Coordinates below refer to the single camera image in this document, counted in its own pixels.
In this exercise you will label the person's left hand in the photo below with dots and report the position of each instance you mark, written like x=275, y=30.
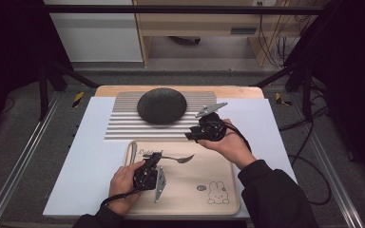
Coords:
x=122, y=186

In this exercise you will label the white table cover sheet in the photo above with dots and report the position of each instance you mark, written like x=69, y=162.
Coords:
x=85, y=158

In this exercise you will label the aluminium floor rail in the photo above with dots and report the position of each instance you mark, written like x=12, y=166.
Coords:
x=19, y=164
x=332, y=171

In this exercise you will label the silver table knife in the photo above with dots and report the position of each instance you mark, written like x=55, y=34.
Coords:
x=133, y=152

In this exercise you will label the grey striped placemat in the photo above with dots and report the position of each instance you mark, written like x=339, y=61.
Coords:
x=126, y=126

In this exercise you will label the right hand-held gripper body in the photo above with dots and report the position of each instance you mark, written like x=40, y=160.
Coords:
x=212, y=126

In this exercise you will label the person's right hand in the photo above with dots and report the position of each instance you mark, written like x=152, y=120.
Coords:
x=231, y=147

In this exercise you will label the white cabinet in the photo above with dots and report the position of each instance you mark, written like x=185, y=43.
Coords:
x=98, y=38

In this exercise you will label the black metal stand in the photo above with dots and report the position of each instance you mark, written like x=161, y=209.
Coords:
x=43, y=95
x=306, y=95

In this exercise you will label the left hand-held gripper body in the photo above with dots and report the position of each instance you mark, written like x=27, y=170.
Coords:
x=147, y=179

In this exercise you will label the yellow black tape marker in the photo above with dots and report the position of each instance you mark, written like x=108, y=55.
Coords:
x=280, y=99
x=78, y=99

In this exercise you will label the dark curtain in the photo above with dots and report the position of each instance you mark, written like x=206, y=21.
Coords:
x=355, y=79
x=12, y=47

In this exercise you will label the beige tray with rabbit print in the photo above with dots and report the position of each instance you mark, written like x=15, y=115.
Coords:
x=196, y=180

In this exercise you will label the light wooden desk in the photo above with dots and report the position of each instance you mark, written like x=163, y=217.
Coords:
x=202, y=23

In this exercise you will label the black textured plate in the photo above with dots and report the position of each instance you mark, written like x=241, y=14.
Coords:
x=161, y=106

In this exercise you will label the black horizontal frame bar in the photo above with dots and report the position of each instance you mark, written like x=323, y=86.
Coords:
x=171, y=9

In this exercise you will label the silver fork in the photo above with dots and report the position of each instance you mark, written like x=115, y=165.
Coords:
x=180, y=159

